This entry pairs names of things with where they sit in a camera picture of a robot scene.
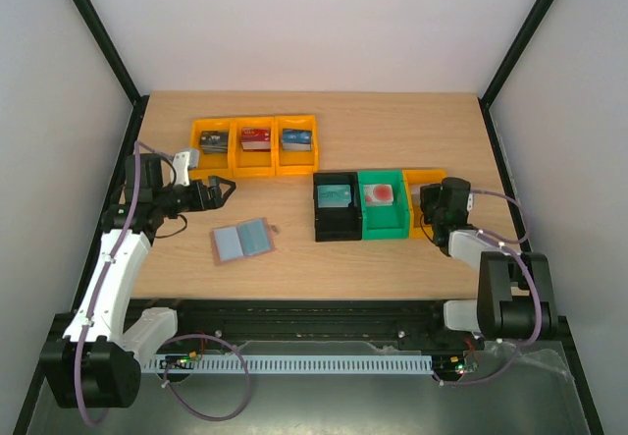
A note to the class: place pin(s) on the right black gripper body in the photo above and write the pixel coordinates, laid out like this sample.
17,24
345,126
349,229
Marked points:
429,204

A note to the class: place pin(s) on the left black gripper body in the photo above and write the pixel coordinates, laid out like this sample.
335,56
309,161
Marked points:
198,202

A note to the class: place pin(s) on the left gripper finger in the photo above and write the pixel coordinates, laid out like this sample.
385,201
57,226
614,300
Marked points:
224,194
216,181

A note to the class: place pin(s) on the pink card holder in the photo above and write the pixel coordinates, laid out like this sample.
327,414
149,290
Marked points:
244,240

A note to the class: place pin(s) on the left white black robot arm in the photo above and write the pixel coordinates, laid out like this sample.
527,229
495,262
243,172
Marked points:
97,362

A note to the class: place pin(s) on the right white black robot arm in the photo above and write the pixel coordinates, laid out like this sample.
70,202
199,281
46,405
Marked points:
515,298

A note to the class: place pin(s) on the black card stack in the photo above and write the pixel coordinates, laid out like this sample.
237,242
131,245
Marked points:
214,142

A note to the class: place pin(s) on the red white card stack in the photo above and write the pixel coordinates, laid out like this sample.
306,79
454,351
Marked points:
378,195

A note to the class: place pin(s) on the blue card stack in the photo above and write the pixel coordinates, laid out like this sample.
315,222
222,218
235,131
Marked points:
296,140

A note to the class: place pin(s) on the teal card stack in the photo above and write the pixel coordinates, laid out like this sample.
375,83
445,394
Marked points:
334,196

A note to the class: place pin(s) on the yellow bin far right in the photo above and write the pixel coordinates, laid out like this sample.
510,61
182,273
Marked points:
414,180

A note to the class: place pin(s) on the yellow bin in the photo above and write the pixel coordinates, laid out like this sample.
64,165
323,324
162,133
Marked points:
213,164
254,164
414,180
297,163

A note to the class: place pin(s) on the yellow bin left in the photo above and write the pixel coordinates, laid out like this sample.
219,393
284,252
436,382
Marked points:
213,164

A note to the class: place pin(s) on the green bin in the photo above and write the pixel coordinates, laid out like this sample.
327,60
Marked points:
384,222

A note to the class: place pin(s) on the yellow bin middle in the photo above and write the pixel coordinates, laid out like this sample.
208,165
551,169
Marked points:
254,164

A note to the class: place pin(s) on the black bin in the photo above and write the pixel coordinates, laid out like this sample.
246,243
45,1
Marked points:
337,224

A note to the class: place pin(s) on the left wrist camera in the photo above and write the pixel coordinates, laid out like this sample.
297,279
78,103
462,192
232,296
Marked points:
181,165

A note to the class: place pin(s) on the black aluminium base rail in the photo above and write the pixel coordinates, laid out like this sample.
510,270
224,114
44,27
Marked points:
407,325

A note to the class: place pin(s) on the white slotted cable duct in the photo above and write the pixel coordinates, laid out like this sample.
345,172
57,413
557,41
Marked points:
377,364

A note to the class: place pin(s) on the left black frame post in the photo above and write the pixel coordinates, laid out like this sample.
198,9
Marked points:
107,47

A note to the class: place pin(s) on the black frame post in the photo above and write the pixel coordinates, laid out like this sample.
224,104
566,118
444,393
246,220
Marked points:
515,51
107,47

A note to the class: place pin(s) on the right black frame post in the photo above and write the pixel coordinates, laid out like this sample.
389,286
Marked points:
515,51

